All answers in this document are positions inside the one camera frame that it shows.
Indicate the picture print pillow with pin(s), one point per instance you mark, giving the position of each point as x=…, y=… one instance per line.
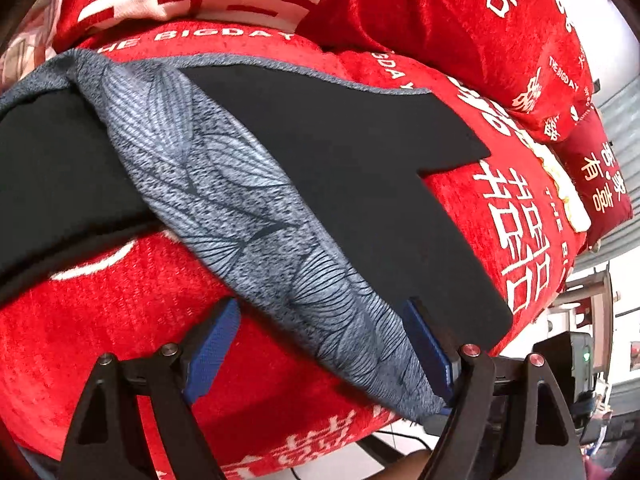
x=25, y=45

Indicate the black device with green light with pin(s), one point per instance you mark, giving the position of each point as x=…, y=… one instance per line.
x=570, y=360

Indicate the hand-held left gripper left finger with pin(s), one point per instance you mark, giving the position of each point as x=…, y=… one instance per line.
x=214, y=342

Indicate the red printed blanket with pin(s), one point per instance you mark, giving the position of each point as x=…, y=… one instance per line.
x=100, y=340

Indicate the dark red small pillow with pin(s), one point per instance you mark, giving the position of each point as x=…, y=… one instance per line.
x=600, y=185

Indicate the black pants with grey lining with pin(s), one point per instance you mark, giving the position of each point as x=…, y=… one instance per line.
x=340, y=160

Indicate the red pillow with small characters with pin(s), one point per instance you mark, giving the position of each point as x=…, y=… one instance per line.
x=425, y=25

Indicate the wooden furniture frame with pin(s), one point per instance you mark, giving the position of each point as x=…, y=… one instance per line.
x=602, y=310

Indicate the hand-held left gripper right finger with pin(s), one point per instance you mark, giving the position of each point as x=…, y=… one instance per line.
x=429, y=347

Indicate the cream soft item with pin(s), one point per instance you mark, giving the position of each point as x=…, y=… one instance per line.
x=570, y=200

